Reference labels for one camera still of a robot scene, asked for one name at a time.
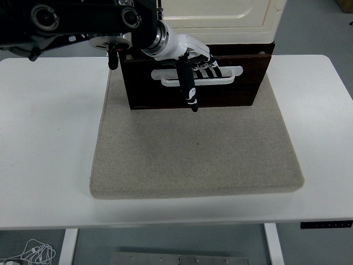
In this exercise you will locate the dark wooden drawer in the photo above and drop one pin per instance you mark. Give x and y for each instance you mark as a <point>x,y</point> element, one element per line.
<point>248,69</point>

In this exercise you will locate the white table leg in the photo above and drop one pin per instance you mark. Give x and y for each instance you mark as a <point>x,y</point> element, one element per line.
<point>67,248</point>
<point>273,243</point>

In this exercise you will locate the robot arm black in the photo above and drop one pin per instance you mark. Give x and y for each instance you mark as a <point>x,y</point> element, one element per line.
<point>82,16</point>

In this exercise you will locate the black table control panel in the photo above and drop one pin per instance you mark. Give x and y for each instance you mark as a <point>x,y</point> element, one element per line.
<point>325,224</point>

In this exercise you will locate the white power adapter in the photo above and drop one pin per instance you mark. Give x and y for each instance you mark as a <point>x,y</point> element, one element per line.
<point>9,262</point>

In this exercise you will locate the cardboard box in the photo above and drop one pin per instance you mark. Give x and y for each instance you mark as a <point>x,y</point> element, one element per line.
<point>346,5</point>

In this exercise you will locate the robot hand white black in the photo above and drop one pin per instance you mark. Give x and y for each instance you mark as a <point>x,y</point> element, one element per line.
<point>176,45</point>

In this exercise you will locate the grey metal plate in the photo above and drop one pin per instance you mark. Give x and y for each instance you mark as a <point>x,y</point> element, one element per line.
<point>179,260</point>

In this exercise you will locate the cream plastic cabinet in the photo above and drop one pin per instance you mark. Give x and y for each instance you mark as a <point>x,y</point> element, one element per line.
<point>234,33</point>

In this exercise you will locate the grey fabric mat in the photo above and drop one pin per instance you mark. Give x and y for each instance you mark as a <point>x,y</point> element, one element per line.
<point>193,151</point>

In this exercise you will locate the dark wooden drawer case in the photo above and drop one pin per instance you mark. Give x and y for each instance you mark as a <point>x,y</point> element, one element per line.
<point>234,96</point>

